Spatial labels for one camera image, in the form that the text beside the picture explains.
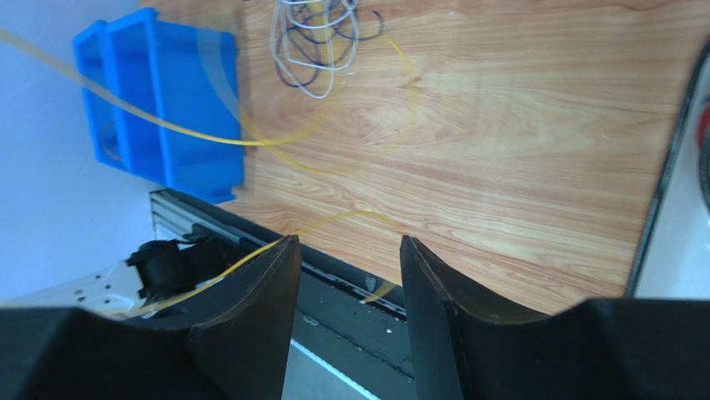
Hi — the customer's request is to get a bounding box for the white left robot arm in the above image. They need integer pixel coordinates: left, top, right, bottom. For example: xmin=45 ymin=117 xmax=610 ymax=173
xmin=1 ymin=238 xmax=232 ymax=318

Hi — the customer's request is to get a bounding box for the beige bowl black rim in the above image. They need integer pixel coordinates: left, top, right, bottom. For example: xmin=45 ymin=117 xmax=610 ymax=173
xmin=698 ymin=137 xmax=710 ymax=210

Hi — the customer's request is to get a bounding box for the yellow thin cable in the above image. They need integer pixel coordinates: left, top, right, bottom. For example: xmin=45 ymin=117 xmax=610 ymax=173
xmin=0 ymin=27 xmax=423 ymax=320

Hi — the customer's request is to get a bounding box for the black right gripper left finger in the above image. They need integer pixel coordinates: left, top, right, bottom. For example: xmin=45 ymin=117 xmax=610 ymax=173
xmin=1 ymin=235 xmax=302 ymax=399

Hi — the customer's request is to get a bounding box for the blue plastic bin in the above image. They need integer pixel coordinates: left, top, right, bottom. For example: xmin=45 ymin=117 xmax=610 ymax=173
xmin=72 ymin=20 xmax=126 ymax=171
xmin=105 ymin=7 xmax=244 ymax=204

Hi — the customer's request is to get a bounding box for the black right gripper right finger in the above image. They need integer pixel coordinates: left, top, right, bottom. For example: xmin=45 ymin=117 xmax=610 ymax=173
xmin=400 ymin=236 xmax=709 ymax=399

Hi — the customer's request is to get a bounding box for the white thin cable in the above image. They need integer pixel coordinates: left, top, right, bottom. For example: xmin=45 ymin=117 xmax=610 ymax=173
xmin=268 ymin=0 xmax=362 ymax=101

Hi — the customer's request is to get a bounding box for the blue plastic bin left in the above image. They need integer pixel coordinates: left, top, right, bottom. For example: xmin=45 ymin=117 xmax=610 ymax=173
xmin=72 ymin=20 xmax=126 ymax=171

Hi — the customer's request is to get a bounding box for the strawberry print tray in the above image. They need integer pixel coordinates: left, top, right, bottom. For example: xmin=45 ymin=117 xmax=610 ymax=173
xmin=624 ymin=45 xmax=709 ymax=300

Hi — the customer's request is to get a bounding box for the dark blue thin cable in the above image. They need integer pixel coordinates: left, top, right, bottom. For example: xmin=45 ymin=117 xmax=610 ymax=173
xmin=274 ymin=0 xmax=387 ymax=90

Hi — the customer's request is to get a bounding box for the blue plastic bin right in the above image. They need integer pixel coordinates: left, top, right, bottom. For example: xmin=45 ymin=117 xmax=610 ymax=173
xmin=105 ymin=7 xmax=244 ymax=204

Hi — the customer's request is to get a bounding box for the red thin cable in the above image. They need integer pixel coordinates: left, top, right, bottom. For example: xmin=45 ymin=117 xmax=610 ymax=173
xmin=99 ymin=122 xmax=120 ymax=162

